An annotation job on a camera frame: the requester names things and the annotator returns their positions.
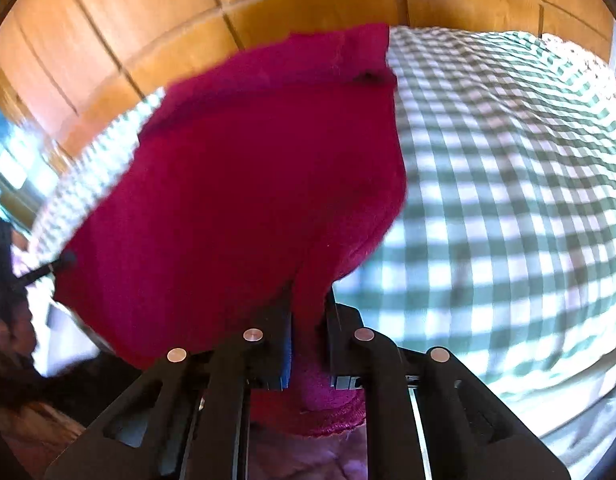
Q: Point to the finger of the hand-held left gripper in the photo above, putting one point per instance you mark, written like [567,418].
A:
[43,271]

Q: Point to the dark red knit sweater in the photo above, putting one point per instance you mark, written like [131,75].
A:
[228,185]

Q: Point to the wooden headboard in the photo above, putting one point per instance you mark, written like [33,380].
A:
[113,20]

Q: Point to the person's left forearm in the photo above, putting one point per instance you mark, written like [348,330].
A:
[68,390]

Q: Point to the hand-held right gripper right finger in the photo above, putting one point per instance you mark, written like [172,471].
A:
[338,355]

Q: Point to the person's left hand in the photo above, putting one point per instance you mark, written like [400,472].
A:
[15,332]

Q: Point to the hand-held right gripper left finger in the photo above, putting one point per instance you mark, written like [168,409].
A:
[286,355]

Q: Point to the green white checkered blanket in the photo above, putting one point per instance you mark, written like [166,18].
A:
[487,185]

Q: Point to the ornate glass panel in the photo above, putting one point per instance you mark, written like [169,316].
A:
[13,160]

